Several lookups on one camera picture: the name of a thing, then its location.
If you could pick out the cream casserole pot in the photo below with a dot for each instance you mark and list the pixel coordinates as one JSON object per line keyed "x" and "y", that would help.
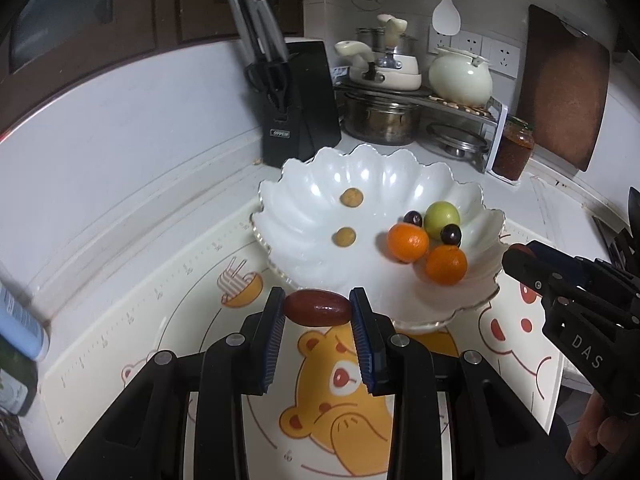
{"x": 460, "y": 80}

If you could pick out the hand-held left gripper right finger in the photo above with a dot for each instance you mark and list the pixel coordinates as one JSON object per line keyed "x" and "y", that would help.
{"x": 362, "y": 340}

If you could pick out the white rice paddle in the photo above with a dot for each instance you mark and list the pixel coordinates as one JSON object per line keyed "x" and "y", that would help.
{"x": 446, "y": 17}

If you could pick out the red date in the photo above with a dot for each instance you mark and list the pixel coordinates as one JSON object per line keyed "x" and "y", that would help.
{"x": 317, "y": 308}
{"x": 524, "y": 250}

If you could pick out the metal shelf rack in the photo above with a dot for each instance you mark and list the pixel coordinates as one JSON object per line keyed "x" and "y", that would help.
{"x": 497, "y": 145}

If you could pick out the white wall socket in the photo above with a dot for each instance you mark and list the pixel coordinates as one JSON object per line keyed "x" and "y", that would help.
{"x": 505, "y": 60}
{"x": 473, "y": 46}
{"x": 436, "y": 42}

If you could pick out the white blue pump bottle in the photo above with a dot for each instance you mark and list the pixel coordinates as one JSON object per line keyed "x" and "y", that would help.
{"x": 22, "y": 325}

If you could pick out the bear print silicone mat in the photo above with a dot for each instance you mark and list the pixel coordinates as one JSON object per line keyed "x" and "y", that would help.
{"x": 165, "y": 310}

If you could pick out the green dish soap bottle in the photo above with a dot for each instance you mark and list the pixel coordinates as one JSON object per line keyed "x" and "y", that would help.
{"x": 15, "y": 380}

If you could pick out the black kitchen scissors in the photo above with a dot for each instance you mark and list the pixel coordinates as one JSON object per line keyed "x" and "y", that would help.
{"x": 270, "y": 85}

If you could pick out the person's right hand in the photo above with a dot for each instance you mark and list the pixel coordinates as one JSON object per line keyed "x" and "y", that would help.
{"x": 600, "y": 440}

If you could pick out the red sauce glass jar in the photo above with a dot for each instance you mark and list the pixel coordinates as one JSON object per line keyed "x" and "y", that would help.
{"x": 514, "y": 152}

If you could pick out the steel stockpot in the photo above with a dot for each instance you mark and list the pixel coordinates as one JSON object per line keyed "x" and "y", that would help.
{"x": 382, "y": 120}

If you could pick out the white scalloped bowl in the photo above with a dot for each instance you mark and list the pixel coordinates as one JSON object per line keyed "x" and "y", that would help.
{"x": 300, "y": 210}

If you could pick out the dark wooden cabinet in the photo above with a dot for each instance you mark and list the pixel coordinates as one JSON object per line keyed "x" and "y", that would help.
{"x": 125, "y": 5}

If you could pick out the wooden trivet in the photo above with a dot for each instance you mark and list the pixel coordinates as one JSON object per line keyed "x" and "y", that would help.
{"x": 462, "y": 106}

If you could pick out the dark purple grape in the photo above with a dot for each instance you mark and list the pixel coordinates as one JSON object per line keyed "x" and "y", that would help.
{"x": 451, "y": 234}
{"x": 412, "y": 218}

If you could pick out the brown longan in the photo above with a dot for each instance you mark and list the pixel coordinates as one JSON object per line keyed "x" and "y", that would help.
{"x": 351, "y": 197}
{"x": 345, "y": 236}

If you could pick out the brown cutting board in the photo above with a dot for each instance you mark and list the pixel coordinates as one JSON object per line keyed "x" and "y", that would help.
{"x": 562, "y": 90}

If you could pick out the steel pot lid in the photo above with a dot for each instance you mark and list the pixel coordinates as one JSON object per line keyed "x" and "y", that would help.
{"x": 457, "y": 142}

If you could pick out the cream saucepan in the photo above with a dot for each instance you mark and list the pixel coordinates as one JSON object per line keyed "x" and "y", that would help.
{"x": 395, "y": 80}

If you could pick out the black wok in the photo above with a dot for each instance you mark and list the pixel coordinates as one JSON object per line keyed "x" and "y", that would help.
{"x": 634, "y": 210}

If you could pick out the black gas stove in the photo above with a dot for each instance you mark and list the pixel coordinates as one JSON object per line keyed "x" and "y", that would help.
{"x": 620, "y": 250}

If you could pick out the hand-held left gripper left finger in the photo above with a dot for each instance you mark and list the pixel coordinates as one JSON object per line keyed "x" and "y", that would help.
{"x": 272, "y": 340}

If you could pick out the orange tangerine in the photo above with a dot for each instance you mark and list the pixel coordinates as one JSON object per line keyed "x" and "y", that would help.
{"x": 408, "y": 241}
{"x": 446, "y": 265}

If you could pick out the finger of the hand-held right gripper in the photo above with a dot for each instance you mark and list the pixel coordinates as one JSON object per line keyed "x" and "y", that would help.
{"x": 522, "y": 270}
{"x": 600, "y": 270}

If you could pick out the black knife block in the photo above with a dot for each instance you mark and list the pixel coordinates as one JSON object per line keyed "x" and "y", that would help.
{"x": 305, "y": 110}

